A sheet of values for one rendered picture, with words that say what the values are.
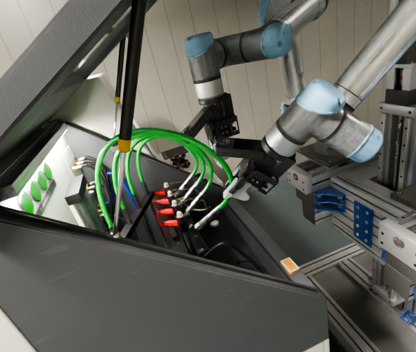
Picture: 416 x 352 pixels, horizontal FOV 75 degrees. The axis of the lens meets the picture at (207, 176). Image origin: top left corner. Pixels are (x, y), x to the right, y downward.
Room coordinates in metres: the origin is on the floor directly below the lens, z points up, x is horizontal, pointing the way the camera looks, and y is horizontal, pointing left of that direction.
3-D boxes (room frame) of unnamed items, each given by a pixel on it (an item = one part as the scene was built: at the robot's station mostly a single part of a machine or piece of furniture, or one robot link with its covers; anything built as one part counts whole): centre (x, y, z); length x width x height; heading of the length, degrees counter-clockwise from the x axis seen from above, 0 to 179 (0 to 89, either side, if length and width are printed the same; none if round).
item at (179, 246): (0.85, 0.14, 0.91); 0.34 x 0.10 x 0.15; 12
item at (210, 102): (0.75, -0.07, 1.38); 0.09 x 0.08 x 0.12; 102
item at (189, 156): (1.44, 0.12, 0.96); 0.70 x 0.22 x 0.03; 12
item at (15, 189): (0.67, 0.37, 1.43); 0.54 x 0.03 x 0.02; 12
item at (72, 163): (0.91, 0.42, 1.20); 0.13 x 0.03 x 0.31; 12
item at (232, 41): (0.81, -0.15, 1.53); 0.11 x 0.11 x 0.08; 45
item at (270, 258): (0.78, -0.12, 0.87); 0.62 x 0.04 x 0.16; 12
